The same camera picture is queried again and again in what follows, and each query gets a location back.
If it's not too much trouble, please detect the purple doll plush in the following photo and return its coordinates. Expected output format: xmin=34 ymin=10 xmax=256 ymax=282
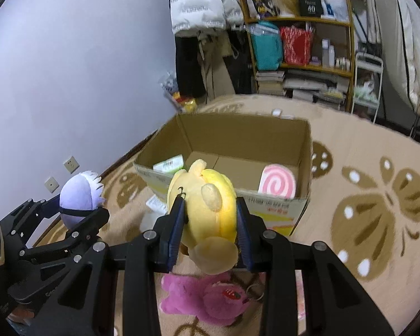
xmin=59 ymin=171 xmax=104 ymax=231

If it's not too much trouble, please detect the yellow bear plush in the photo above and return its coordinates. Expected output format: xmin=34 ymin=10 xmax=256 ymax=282
xmin=167 ymin=159 xmax=238 ymax=275

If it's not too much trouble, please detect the pink bear plush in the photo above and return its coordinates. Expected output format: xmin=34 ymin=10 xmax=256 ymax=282
xmin=159 ymin=272 xmax=250 ymax=326

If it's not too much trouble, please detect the green tissue pack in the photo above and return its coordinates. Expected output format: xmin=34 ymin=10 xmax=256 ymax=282
xmin=152 ymin=154 xmax=184 ymax=174

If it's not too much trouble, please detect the pink swirl cushion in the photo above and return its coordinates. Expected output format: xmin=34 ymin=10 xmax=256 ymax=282
xmin=258 ymin=164 xmax=297 ymax=199

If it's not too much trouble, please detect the pink tissue pack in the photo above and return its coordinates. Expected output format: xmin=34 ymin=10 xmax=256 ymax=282
xmin=295 ymin=270 xmax=306 ymax=321

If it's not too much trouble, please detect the beige patterned rug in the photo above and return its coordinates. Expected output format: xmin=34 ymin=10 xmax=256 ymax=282
xmin=33 ymin=93 xmax=420 ymax=336

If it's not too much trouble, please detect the open cardboard box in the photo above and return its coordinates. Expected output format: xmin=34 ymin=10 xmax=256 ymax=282
xmin=134 ymin=112 xmax=312 ymax=236

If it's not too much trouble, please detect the plastic bag of toys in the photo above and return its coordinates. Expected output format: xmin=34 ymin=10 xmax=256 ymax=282
xmin=159 ymin=71 xmax=197 ymax=113

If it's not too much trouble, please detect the stack of books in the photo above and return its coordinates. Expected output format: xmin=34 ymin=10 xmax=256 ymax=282
xmin=255 ymin=71 xmax=285 ymax=95

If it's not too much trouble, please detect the beige coat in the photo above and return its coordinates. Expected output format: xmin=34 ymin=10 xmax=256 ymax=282
xmin=198 ymin=32 xmax=235 ymax=104

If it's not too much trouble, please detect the teal bag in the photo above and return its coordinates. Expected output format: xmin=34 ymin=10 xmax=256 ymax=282
xmin=248 ymin=21 xmax=284 ymax=71

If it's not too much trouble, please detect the white trolley cart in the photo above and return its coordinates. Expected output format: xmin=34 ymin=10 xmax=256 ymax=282
xmin=351 ymin=52 xmax=384 ymax=123

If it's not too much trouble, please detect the wooden shelf unit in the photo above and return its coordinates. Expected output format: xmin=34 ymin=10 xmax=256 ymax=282
xmin=240 ymin=0 xmax=355 ymax=111

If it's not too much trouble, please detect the red gift bag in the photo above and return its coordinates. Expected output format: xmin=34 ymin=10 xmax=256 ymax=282
xmin=280 ymin=27 xmax=313 ymax=66

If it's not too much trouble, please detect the white puffer jacket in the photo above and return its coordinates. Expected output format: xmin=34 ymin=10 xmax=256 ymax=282
xmin=169 ymin=0 xmax=243 ymax=37

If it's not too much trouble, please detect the white folded mattress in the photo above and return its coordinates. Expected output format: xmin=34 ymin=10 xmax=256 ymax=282
xmin=375 ymin=0 xmax=420 ymax=116

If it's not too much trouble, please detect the black box with 40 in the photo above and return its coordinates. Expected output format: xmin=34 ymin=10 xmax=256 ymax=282
xmin=298 ymin=0 xmax=324 ymax=17

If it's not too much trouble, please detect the lower wall socket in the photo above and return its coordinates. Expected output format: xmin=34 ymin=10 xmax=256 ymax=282
xmin=45 ymin=177 xmax=60 ymax=193

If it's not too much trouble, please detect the wall socket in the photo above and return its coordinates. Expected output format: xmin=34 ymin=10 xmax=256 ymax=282
xmin=45 ymin=177 xmax=60 ymax=193
xmin=64 ymin=156 xmax=80 ymax=174

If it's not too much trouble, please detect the upper wall socket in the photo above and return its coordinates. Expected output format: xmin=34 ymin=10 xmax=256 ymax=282
xmin=64 ymin=156 xmax=80 ymax=174

